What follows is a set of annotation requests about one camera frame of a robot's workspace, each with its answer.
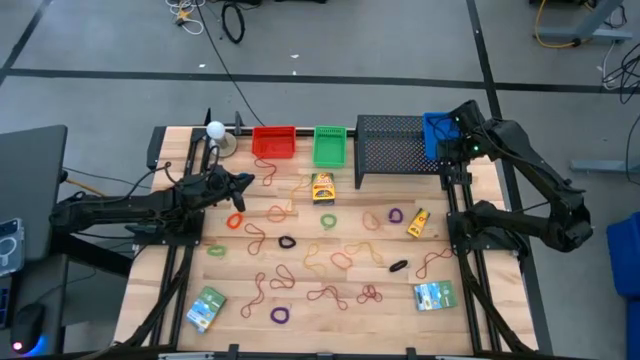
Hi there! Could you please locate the blue storage bin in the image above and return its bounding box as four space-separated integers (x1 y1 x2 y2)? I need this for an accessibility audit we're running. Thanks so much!
606 212 640 360

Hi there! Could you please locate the small yellow crayon box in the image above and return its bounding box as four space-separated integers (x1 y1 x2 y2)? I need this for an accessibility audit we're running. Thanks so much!
406 207 432 239

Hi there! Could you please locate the white floor cable bundle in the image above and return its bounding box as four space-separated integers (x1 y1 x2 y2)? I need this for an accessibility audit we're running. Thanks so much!
164 0 206 36

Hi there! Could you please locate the grey side desk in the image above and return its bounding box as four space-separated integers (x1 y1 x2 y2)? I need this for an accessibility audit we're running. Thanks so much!
0 124 69 264

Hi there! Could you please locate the clear phone case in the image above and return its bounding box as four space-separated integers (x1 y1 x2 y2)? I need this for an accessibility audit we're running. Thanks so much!
0 217 26 277

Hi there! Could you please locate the red plastic basket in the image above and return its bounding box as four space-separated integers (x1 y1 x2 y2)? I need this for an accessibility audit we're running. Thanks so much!
251 125 297 160

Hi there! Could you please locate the long black floor cable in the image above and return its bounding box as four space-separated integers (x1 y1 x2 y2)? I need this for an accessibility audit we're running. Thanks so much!
194 0 266 127

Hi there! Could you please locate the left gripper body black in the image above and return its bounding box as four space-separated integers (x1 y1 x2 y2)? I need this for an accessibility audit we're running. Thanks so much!
199 169 247 213

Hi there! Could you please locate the black coiled floor cable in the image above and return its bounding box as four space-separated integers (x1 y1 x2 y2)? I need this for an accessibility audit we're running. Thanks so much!
221 1 246 45

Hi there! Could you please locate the red rubber band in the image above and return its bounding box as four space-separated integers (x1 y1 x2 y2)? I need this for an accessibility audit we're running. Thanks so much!
239 271 267 320
253 157 278 188
269 263 297 291
243 222 267 257
356 284 384 305
306 285 349 312
415 247 454 280

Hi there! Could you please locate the white bulb brass lamp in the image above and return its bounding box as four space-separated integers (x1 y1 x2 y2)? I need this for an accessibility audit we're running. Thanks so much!
205 120 239 159

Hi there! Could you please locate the large yellow crayon box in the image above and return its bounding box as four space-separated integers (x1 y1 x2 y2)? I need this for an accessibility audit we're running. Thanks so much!
311 172 337 207

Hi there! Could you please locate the black computer mouse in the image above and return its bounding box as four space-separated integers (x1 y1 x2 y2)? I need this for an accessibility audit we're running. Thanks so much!
9 302 46 355

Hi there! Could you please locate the yellow floor cable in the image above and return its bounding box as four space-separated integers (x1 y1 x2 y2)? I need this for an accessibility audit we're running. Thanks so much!
533 0 581 50

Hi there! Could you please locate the green plastic basket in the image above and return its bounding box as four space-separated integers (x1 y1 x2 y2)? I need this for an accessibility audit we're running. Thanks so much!
312 125 348 169

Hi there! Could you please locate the grey desk frame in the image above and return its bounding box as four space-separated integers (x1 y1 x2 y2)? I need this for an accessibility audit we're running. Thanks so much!
529 0 634 44

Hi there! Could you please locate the green blue supply box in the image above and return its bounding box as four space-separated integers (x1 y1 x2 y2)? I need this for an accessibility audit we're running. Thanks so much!
185 285 228 334
413 279 459 312

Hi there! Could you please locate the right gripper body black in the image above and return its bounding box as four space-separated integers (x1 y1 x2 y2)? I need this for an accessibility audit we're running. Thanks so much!
447 99 494 160

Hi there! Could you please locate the black cable bundle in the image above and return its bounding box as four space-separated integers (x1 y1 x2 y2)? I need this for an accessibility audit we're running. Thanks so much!
599 42 640 106

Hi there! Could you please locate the yellow table cable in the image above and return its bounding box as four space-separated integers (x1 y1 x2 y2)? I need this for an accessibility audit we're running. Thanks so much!
64 177 109 199

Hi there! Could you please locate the grey desk foot bar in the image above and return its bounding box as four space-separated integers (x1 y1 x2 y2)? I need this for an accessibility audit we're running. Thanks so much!
571 158 640 175

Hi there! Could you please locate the blue plastic basket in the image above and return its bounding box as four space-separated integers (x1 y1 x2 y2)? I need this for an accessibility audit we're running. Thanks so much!
422 112 461 161

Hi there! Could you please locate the black perforated metal shelf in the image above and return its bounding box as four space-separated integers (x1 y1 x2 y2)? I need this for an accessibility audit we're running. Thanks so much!
353 114 451 190

